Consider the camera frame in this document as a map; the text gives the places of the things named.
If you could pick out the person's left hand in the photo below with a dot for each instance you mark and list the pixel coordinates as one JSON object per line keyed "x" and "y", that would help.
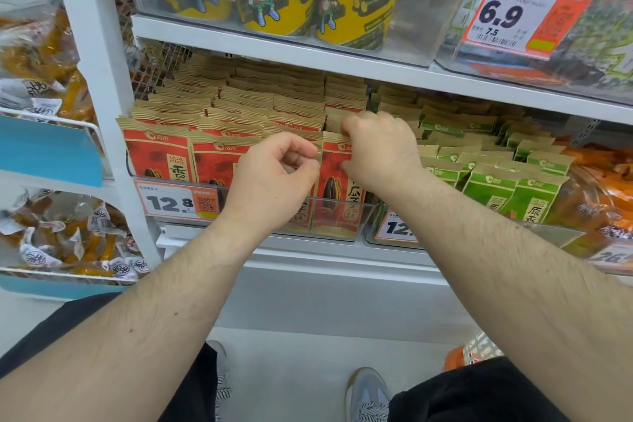
{"x": 262, "y": 184}

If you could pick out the person's right hand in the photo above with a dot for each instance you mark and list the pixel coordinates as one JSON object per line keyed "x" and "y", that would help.
{"x": 383, "y": 149}

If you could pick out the person's right thumb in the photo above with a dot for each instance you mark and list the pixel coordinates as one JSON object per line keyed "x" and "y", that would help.
{"x": 348, "y": 169}

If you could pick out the person's left thumb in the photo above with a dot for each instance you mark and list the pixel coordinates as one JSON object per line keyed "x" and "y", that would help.
{"x": 309, "y": 174}

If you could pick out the red seed packet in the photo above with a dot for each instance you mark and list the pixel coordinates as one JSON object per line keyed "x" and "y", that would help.
{"x": 336, "y": 199}

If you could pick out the person's left forearm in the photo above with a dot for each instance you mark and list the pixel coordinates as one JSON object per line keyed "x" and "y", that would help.
{"x": 128, "y": 337}

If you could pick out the person's right forearm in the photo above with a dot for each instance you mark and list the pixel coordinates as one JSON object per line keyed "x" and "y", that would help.
{"x": 504, "y": 288}

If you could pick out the clear plastic shelf bin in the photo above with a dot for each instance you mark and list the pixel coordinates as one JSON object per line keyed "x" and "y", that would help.
{"x": 277, "y": 219}
{"x": 544, "y": 233}
{"x": 435, "y": 6}
{"x": 593, "y": 75}

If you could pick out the white metal shelf board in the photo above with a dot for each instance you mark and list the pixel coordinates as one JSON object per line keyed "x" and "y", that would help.
{"x": 296, "y": 48}
{"x": 321, "y": 258}

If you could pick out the rows of red seed packets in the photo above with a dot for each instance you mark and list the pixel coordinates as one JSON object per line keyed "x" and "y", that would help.
{"x": 222, "y": 105}

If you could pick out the rows of green seed packets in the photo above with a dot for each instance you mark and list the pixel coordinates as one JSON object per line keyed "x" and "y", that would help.
{"x": 494, "y": 159}

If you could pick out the orange snack bag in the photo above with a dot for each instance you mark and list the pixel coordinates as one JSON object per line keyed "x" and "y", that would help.
{"x": 470, "y": 352}

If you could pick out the person's grey left shoe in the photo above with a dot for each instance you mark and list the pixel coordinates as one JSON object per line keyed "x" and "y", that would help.
{"x": 220, "y": 377}

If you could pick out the person's grey shoe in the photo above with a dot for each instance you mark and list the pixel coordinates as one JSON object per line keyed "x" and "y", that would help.
{"x": 220, "y": 377}
{"x": 368, "y": 397}

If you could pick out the person's grey right shoe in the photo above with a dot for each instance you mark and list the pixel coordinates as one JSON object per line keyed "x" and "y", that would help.
{"x": 368, "y": 397}

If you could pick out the person's black shorts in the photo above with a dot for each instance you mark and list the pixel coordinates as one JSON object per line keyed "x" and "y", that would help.
{"x": 193, "y": 397}

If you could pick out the pile of yellow snack packs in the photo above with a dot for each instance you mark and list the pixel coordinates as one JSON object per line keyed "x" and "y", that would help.
{"x": 44, "y": 70}
{"x": 64, "y": 238}

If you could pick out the pile of orange snack bags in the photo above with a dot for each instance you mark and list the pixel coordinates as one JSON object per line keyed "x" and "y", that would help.
{"x": 603, "y": 199}

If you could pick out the blue basket label strip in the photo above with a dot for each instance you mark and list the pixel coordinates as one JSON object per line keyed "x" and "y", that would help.
{"x": 49, "y": 285}
{"x": 44, "y": 152}

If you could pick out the white shelf upright post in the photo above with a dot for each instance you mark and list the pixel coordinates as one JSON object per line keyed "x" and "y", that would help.
{"x": 99, "y": 65}

